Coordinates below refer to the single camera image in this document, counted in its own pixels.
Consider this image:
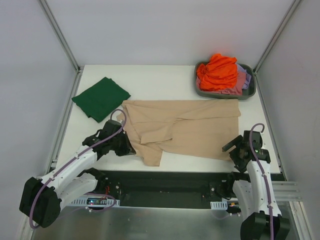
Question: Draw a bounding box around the beige t shirt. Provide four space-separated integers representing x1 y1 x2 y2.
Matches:
117 99 241 167

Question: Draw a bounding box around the green t shirt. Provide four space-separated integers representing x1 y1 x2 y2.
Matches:
72 77 131 123

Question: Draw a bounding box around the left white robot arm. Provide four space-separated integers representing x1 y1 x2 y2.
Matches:
19 119 136 228

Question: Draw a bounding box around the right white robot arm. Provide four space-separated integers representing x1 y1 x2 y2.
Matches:
222 130 291 240

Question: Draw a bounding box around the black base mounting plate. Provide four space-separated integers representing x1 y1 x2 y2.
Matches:
80 168 250 209

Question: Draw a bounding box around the pink t shirt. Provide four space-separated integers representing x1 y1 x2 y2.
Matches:
195 70 243 96

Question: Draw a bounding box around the grey laundry basket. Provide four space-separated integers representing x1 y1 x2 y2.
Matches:
193 60 256 102

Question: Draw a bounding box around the orange t shirt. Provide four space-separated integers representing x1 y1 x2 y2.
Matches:
196 53 238 92

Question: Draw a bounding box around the lavender t shirt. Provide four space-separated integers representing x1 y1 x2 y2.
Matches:
236 63 252 90

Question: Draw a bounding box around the right white cable duct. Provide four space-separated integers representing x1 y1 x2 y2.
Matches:
210 199 240 211

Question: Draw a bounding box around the white cable duct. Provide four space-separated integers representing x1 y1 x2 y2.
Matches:
67 196 120 208
210 199 240 211

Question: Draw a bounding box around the front aluminium rail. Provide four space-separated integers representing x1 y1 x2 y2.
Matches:
272 181 302 202

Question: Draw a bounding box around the left white cable duct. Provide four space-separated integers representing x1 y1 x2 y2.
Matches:
67 196 120 208

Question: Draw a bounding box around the left aluminium frame post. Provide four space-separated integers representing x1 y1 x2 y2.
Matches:
37 0 81 73

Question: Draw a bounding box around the aluminium frame post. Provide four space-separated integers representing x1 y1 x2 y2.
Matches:
253 0 303 75
37 0 81 73

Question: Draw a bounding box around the right aluminium frame post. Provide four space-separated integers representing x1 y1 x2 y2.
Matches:
253 0 303 75

